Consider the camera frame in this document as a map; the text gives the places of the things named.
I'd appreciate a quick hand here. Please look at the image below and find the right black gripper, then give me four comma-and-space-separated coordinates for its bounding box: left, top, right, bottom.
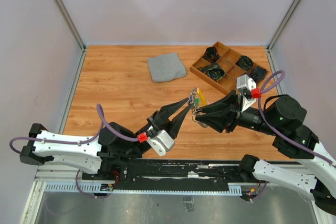
194, 88, 279, 135

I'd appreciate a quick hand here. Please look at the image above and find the rolled dark tie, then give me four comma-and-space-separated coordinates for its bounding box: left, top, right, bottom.
202, 47, 219, 63
198, 63, 225, 82
249, 66, 268, 84
236, 55, 254, 71

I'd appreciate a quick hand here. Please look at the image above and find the folded grey cloth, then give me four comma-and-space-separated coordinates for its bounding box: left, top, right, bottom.
147, 52, 187, 83

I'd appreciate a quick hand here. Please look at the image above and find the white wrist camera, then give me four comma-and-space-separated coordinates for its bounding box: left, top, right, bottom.
147, 130, 175, 156
236, 74, 257, 112

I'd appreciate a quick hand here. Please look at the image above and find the rolled dark tie centre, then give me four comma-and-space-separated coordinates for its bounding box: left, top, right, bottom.
198, 63, 225, 82

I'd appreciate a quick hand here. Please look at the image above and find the rolled dark tie top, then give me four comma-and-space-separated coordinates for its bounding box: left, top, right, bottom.
202, 47, 219, 63

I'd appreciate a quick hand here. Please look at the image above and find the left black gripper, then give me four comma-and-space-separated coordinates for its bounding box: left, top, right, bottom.
126, 97, 194, 160

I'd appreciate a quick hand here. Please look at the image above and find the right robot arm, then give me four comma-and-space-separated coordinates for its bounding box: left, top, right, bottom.
195, 89, 335, 215

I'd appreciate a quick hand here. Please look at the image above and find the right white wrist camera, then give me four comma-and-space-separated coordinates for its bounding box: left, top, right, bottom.
236, 74, 257, 112

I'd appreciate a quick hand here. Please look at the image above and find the wooden compartment tray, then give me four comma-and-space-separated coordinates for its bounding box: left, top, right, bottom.
190, 41, 271, 95

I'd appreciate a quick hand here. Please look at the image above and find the rolled dark tie lower right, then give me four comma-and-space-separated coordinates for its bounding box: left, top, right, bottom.
249, 66, 268, 84

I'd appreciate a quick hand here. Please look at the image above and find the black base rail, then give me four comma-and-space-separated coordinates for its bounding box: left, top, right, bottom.
81, 159, 258, 192

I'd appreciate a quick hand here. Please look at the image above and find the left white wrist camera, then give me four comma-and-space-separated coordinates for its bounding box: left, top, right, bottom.
147, 130, 175, 156

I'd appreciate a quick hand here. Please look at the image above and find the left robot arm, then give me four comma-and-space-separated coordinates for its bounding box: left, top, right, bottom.
19, 98, 192, 180

